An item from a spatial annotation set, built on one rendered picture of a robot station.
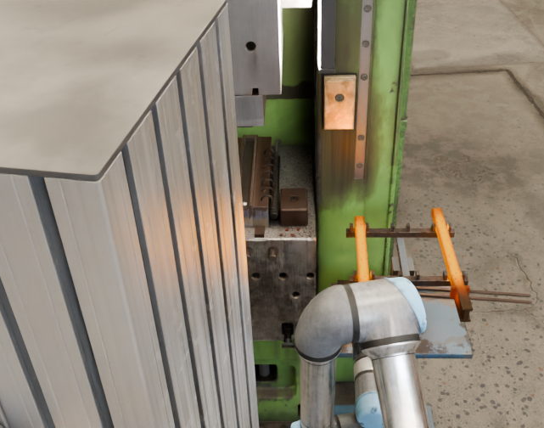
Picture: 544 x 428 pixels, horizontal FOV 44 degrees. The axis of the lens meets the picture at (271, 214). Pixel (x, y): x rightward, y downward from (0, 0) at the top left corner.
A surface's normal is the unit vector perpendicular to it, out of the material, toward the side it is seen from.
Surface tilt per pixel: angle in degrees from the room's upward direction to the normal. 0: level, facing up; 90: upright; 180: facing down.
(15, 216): 90
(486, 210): 0
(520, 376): 0
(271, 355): 90
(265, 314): 90
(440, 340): 0
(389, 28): 90
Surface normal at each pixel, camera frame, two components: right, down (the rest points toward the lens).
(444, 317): -0.04, -0.80
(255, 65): -0.03, 0.60
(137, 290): 0.98, 0.09
